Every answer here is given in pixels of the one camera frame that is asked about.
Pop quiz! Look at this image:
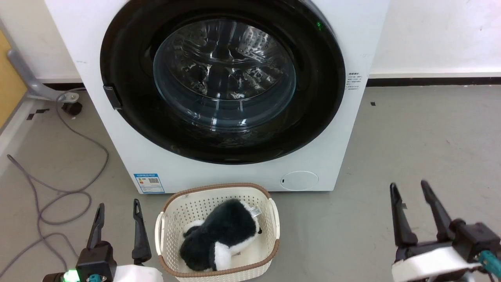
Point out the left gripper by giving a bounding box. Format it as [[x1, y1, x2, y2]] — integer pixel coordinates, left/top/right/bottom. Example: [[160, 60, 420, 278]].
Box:
[[43, 199, 163, 282]]

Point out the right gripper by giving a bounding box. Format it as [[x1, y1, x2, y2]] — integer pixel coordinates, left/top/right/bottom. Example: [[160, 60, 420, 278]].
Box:
[[389, 180, 501, 282]]

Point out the white front-load washing machine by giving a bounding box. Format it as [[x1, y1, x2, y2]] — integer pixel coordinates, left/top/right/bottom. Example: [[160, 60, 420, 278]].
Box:
[[44, 0, 391, 195]]

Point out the black round glass washer door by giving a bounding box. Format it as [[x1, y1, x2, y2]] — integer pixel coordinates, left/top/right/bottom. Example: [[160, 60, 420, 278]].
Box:
[[100, 0, 346, 165]]

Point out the cream perforated laundry basket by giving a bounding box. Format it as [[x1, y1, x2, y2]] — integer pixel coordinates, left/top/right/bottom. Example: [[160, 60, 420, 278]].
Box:
[[154, 182, 281, 282]]

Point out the blue energy label sticker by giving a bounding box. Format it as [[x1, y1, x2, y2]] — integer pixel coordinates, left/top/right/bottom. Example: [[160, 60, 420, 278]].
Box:
[[133, 173, 166, 195]]

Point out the black and white plush toy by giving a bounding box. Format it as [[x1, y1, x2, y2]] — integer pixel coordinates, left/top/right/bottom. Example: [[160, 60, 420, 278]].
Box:
[[179, 198, 263, 273]]

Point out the round white filter cover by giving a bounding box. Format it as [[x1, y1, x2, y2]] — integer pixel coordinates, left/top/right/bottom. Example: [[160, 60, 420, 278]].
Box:
[[280, 170, 319, 192]]

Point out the black caster wheel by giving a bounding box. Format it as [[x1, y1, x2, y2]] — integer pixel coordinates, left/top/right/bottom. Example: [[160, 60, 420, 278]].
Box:
[[61, 101, 83, 116]]

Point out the small printed text sticker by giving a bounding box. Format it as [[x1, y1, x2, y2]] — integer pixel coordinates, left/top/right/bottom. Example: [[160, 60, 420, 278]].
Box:
[[346, 72, 364, 91]]

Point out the yellow wooden panel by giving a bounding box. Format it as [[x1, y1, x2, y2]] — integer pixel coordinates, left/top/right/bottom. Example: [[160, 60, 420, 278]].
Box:
[[0, 29, 28, 130]]

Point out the grey metal furniture leg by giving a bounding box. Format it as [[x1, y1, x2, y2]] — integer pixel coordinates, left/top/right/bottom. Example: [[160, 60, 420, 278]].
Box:
[[7, 49, 79, 103]]

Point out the grey power cable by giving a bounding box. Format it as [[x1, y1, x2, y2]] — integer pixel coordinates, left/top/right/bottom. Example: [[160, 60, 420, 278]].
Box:
[[0, 88, 110, 277]]

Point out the teal cable connector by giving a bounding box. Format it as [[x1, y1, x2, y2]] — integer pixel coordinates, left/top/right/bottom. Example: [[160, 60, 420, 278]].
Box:
[[479, 250, 501, 277]]

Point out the black door handle latch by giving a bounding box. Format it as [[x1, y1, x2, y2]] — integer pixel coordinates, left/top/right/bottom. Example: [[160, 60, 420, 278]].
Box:
[[103, 85, 123, 110]]

